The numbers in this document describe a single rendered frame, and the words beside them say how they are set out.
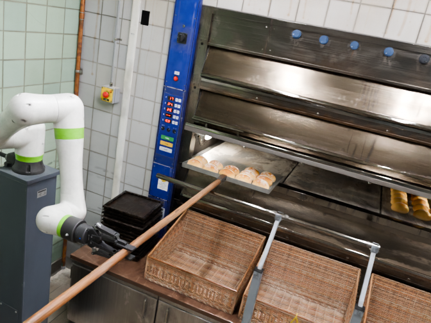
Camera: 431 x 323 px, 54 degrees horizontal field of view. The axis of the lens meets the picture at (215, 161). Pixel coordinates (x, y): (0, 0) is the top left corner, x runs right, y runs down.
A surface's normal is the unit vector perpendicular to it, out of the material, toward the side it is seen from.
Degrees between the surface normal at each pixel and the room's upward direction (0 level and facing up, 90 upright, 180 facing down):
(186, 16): 90
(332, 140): 70
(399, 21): 90
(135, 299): 90
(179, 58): 90
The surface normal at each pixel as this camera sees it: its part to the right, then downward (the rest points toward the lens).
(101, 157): -0.37, 0.24
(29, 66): 0.91, 0.28
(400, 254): -0.30, -0.09
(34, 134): 0.70, 0.33
